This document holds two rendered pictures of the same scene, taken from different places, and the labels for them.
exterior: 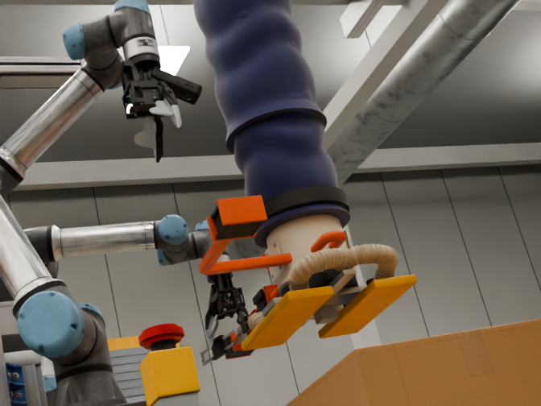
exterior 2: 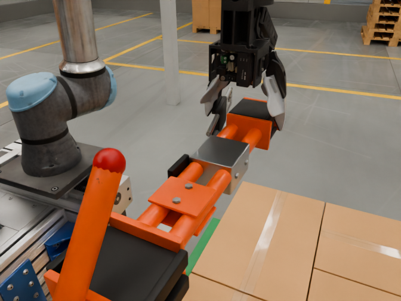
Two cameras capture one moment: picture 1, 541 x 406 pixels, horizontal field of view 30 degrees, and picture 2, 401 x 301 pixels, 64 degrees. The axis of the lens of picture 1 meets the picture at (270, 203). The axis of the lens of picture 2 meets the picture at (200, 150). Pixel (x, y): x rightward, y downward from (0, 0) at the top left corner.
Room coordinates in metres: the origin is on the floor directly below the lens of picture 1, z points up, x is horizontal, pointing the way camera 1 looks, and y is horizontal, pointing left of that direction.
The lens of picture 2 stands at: (2.29, -0.14, 1.52)
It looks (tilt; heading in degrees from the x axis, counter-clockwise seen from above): 31 degrees down; 50
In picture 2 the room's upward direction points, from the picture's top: 1 degrees counter-clockwise
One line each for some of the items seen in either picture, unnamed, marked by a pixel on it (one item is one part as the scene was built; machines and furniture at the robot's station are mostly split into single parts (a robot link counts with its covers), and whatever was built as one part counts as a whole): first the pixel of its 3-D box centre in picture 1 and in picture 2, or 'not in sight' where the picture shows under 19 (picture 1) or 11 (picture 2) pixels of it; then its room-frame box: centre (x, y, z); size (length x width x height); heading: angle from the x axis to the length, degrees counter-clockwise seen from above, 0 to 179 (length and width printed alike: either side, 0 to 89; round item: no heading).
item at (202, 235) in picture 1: (210, 242); not in sight; (2.65, 0.19, 1.57); 0.09 x 0.08 x 0.11; 97
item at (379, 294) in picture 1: (362, 301); not in sight; (2.16, -0.14, 1.17); 0.34 x 0.10 x 0.05; 23
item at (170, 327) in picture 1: (162, 341); not in sight; (1.50, 0.21, 1.02); 0.07 x 0.07 x 0.04
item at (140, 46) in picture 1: (142, 55); not in sight; (1.87, 0.19, 1.74); 0.08 x 0.08 x 0.05
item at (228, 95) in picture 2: (224, 341); (207, 128); (2.60, 0.21, 1.28); 0.31 x 0.03 x 0.05; 36
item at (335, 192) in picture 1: (297, 215); not in sight; (2.12, -0.05, 1.39); 0.23 x 0.23 x 0.04
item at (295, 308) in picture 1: (282, 313); not in sight; (2.08, 0.03, 1.17); 0.34 x 0.10 x 0.05; 23
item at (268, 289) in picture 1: (277, 300); (122, 278); (2.35, 0.04, 1.28); 0.10 x 0.08 x 0.06; 113
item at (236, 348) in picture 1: (240, 344); (255, 122); (2.68, 0.17, 1.28); 0.08 x 0.07 x 0.05; 23
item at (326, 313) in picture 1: (324, 309); not in sight; (2.12, -0.06, 1.17); 0.04 x 0.04 x 0.05; 23
